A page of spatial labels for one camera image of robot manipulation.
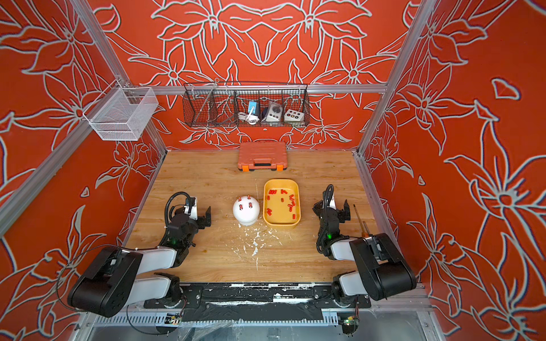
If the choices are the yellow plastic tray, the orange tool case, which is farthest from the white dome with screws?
the orange tool case

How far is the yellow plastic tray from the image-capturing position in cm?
90

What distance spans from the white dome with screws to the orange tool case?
0.82 ft

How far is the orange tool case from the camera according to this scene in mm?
1093

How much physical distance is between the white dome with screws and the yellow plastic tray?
0.16 feet

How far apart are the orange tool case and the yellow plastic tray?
0.11m

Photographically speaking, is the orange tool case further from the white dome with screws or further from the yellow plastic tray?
the white dome with screws
